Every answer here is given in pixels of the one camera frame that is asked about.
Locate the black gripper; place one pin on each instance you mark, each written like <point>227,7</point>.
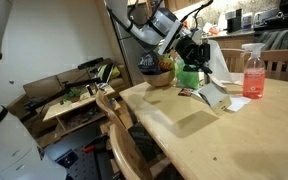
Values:
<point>193,54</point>

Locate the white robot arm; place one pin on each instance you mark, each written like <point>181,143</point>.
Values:
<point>21,158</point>

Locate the green plastic bag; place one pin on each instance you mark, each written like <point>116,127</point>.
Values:
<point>184,78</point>

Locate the small dark tea packet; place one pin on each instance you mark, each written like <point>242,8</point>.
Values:
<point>185,92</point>

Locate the green snack bag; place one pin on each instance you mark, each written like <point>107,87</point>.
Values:
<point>165,63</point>

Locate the blue chips bag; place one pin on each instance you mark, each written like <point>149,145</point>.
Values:
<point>148,64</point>

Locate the white paper towel roll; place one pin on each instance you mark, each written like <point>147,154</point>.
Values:
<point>226,64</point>

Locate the wooden bowl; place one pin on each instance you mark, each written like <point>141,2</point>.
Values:
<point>160,80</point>

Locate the white paper napkin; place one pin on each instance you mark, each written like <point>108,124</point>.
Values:
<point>237,102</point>

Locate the pink spray bottle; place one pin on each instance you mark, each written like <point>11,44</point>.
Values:
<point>254,72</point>

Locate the black coffee maker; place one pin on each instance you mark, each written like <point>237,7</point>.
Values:
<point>233,18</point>

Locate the stainless steel refrigerator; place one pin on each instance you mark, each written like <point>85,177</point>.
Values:
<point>131,51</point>

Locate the wooden chair behind table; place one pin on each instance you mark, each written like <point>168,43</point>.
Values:
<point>276,62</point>

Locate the wooden chair near table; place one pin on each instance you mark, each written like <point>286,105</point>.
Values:
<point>128,156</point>

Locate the low wooden coffee table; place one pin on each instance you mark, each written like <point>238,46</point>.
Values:
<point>73,115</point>

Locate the brown sofa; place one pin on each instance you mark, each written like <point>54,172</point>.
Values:
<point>116,75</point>

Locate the black camera arm mount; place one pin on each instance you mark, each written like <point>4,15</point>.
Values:
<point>43,91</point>

